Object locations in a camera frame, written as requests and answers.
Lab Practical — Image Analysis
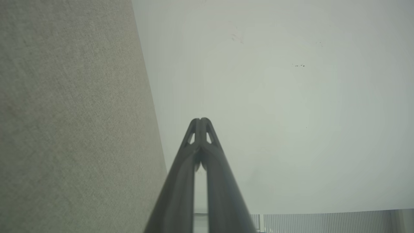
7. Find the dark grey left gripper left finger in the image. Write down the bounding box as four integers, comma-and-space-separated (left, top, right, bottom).
144, 118, 202, 233

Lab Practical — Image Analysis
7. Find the white ribbed panel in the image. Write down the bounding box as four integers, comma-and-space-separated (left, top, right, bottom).
251, 209, 414, 233

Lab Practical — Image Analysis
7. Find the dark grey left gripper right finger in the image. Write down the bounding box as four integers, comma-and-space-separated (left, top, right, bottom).
201, 117, 258, 233

